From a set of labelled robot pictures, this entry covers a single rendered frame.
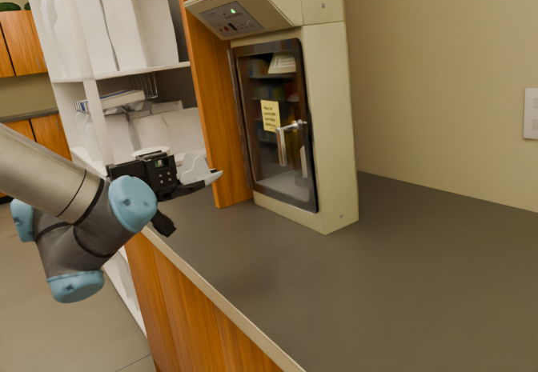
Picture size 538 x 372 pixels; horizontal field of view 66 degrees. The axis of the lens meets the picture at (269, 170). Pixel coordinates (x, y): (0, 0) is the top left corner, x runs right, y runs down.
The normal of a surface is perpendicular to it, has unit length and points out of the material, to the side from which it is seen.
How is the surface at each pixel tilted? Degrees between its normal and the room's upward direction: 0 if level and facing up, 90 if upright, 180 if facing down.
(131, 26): 96
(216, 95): 90
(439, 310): 0
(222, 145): 90
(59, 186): 82
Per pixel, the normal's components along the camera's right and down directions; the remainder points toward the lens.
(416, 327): -0.13, -0.95
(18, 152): 0.71, -0.26
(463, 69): -0.83, 0.26
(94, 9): 0.47, 0.07
